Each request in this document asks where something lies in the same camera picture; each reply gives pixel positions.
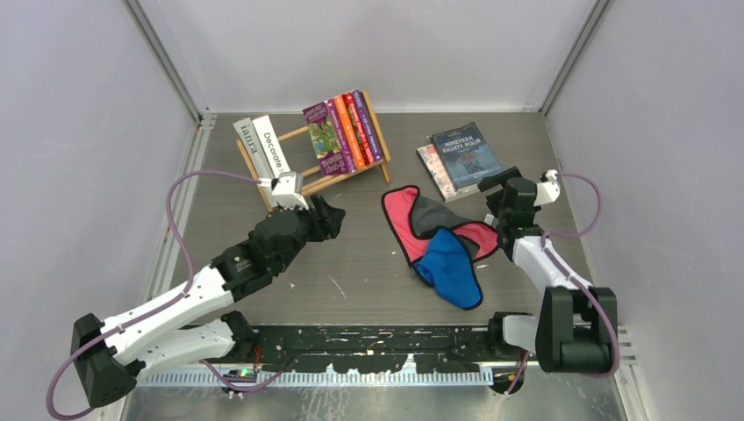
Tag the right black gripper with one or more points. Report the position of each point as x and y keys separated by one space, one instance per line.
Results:
x=491 y=181

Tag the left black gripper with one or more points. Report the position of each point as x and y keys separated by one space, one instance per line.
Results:
x=327 y=218

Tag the dark Nineteen Eighty-Four book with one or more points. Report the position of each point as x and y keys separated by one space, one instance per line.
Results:
x=465 y=155

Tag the wooden book rack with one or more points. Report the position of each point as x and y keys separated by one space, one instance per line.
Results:
x=324 y=181

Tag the pale book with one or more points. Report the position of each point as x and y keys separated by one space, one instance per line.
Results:
x=438 y=174

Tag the purple illustrated book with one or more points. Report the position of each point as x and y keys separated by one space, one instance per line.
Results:
x=328 y=139

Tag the white Decorate Furniture book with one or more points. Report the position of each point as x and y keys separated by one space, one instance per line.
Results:
x=270 y=145

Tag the purple 52-Storey Treehouse book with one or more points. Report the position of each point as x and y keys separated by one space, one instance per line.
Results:
x=366 y=122

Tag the red white illustrated book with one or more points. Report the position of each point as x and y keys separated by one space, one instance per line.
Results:
x=361 y=136

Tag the grey Iantra book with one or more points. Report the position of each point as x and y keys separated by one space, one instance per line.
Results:
x=248 y=136

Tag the orange 78-Storey Treehouse book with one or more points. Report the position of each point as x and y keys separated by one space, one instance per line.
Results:
x=349 y=132

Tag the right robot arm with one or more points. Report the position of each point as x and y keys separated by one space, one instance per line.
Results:
x=576 y=329

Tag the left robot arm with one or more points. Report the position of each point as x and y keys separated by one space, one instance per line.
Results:
x=113 y=354

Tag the red grey cloth bib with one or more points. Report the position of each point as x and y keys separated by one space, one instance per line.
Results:
x=414 y=219

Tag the blue oven mitt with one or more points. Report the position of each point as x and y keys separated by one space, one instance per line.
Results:
x=447 y=267

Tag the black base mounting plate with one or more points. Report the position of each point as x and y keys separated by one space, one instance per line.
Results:
x=373 y=349

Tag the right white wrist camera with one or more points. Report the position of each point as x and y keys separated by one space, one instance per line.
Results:
x=548 y=190

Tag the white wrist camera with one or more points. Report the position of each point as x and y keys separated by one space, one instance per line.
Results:
x=548 y=190
x=284 y=191

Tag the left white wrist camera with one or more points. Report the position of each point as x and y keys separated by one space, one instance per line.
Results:
x=284 y=191

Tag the slotted cable duct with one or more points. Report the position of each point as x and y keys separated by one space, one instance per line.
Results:
x=201 y=377

